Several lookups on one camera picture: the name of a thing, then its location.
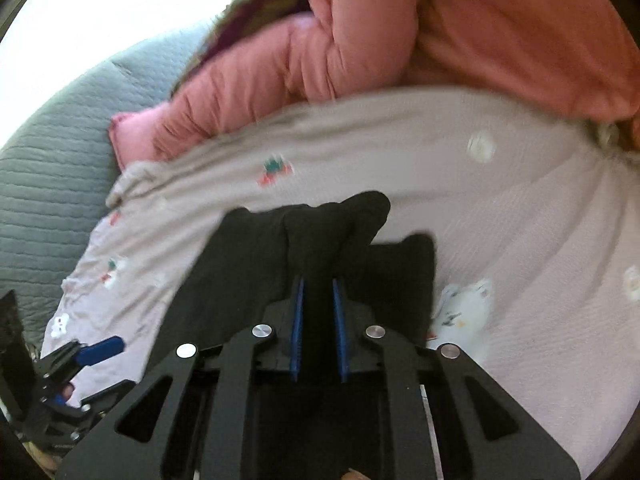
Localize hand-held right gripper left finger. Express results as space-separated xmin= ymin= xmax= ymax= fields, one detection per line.
xmin=54 ymin=274 xmax=306 ymax=480

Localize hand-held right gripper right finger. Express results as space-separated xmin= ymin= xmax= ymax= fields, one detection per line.
xmin=332 ymin=276 xmax=582 ymax=480

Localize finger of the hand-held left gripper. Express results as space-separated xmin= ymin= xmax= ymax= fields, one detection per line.
xmin=41 ymin=335 xmax=127 ymax=382
xmin=74 ymin=378 xmax=138 ymax=415

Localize black pants with orange patches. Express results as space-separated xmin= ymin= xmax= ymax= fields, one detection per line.
xmin=167 ymin=190 xmax=441 ymax=480

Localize grey quilted cover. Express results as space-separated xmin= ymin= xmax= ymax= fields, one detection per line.
xmin=0 ymin=35 xmax=217 ymax=352

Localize mauve strawberry printed blanket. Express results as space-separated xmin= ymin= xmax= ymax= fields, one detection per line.
xmin=39 ymin=85 xmax=640 ymax=477

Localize pink quilt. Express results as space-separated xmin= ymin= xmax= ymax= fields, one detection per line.
xmin=108 ymin=0 xmax=640 ymax=163

